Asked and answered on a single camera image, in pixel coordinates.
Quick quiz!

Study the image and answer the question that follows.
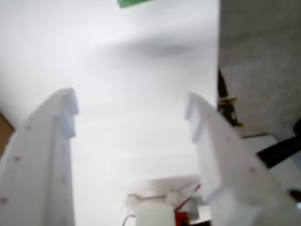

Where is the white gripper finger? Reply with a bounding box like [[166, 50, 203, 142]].
[[0, 87, 79, 226], [184, 92, 301, 226]]

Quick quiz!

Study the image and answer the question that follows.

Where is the green cube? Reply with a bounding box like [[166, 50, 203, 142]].
[[117, 0, 153, 9]]

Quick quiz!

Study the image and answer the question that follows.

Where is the brown cardboard box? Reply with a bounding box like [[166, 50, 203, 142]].
[[0, 110, 15, 156]]

